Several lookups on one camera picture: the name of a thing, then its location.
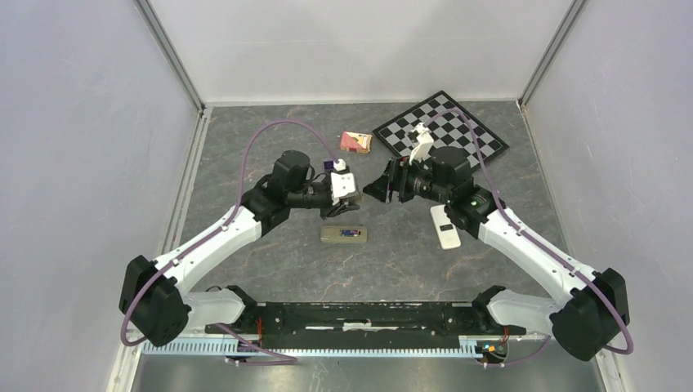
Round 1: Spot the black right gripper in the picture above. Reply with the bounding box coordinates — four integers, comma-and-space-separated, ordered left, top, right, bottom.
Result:
363, 153, 451, 205

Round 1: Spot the red and white remote control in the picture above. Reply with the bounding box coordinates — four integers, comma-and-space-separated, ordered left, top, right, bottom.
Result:
430, 205, 462, 251

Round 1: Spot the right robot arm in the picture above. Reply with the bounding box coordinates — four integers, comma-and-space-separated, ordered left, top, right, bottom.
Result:
364, 147, 633, 361

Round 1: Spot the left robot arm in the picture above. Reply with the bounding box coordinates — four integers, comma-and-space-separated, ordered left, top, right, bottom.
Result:
118, 150, 360, 347

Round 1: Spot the red playing card box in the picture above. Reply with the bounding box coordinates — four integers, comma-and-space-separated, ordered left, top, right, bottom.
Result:
339, 131, 373, 154

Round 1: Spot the black and white chessboard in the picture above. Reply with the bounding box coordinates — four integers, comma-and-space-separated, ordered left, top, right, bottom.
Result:
372, 91, 509, 170

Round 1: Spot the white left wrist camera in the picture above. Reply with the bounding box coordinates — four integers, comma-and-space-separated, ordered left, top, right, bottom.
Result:
329, 159, 360, 205

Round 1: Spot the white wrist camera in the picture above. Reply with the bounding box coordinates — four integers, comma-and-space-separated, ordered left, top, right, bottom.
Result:
329, 159, 360, 205
408, 122, 434, 165

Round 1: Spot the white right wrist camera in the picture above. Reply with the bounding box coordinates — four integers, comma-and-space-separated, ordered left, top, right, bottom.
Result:
408, 122, 434, 165

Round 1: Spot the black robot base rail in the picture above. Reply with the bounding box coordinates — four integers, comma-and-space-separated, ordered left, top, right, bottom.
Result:
204, 286, 526, 358

